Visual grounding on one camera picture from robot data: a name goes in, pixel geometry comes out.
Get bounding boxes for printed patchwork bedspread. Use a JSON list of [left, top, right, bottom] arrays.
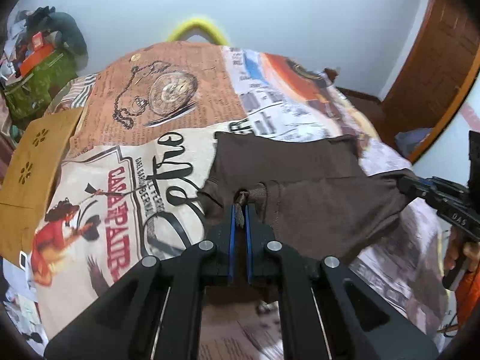
[[29, 42, 447, 359]]

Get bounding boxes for person right hand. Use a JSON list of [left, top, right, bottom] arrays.
[[444, 227, 480, 272]]

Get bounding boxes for green storage box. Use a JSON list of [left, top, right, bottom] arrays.
[[4, 49, 77, 123]]

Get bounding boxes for orange sleeve forearm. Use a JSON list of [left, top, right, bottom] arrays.
[[455, 269, 480, 328]]

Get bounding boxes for wooden bed post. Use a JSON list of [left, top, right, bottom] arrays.
[[324, 67, 339, 83]]

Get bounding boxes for black camera box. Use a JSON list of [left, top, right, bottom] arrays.
[[468, 130, 480, 193]]

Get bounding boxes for brown t-shirt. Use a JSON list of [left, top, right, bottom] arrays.
[[198, 133, 412, 264]]

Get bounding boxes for orange box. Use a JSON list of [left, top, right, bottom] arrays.
[[19, 32, 55, 77]]

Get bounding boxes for wooden lap desk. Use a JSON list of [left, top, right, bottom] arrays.
[[0, 107, 83, 266]]

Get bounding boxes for yellow foam bed arch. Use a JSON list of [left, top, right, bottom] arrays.
[[166, 17, 230, 46]]

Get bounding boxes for grey plush pillow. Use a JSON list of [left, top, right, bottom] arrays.
[[47, 12, 89, 71]]

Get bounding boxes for wooden door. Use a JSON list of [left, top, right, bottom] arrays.
[[378, 0, 479, 144]]

